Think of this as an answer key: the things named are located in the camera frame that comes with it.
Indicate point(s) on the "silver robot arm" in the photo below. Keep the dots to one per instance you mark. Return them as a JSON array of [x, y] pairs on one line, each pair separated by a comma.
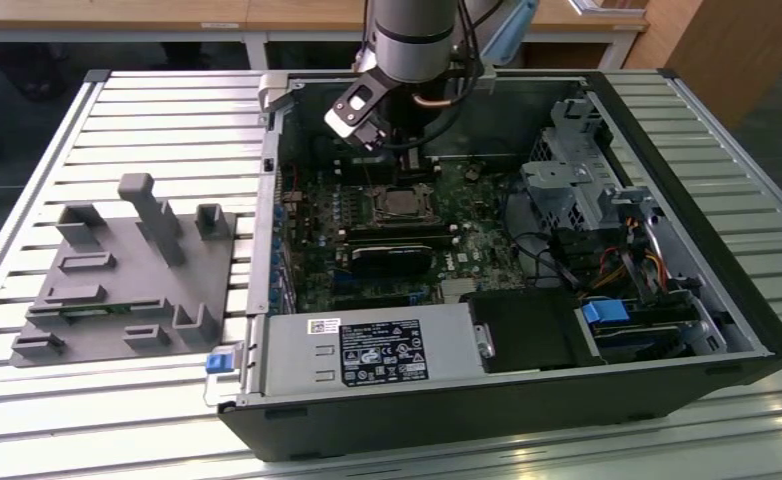
[[418, 35]]

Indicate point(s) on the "wooden desk white frame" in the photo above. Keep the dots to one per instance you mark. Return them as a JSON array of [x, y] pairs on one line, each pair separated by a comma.
[[131, 12]]

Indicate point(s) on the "brown wooden cabinet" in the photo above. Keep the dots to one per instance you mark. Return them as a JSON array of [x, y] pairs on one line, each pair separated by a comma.
[[732, 50]]

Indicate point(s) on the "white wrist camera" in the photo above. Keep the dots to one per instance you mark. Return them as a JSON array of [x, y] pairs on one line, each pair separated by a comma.
[[358, 107]]

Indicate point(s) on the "black plastic shroud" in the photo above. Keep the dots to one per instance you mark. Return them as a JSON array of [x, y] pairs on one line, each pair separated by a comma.
[[531, 330]]

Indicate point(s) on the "silver metal drive cage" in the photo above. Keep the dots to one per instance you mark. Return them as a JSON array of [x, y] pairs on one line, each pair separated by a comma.
[[558, 190]]

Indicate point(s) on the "black graphics card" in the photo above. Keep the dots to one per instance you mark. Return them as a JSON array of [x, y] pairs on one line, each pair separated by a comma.
[[391, 260]]

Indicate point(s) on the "grey parts rack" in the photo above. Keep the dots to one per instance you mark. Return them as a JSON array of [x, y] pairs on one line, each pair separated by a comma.
[[131, 280]]

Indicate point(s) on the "green motherboard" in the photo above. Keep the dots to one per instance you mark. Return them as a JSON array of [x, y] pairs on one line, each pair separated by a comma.
[[491, 250]]

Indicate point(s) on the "silver chipset heat sink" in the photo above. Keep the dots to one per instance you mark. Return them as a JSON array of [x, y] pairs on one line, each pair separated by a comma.
[[459, 290]]

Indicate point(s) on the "silver power supply unit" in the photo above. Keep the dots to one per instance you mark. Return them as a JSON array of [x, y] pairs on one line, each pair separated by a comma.
[[298, 350]]

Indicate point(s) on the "blue case latch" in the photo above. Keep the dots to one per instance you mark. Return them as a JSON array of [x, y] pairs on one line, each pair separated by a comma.
[[218, 364]]

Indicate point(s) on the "black open PC case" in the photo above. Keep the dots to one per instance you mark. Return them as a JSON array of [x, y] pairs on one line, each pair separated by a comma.
[[431, 425]]

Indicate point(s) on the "black RAM slot row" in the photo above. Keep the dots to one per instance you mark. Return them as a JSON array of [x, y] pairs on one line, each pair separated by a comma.
[[374, 170], [398, 235]]

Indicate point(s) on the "green RAM stick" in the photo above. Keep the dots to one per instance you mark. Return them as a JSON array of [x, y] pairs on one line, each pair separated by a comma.
[[98, 311]]

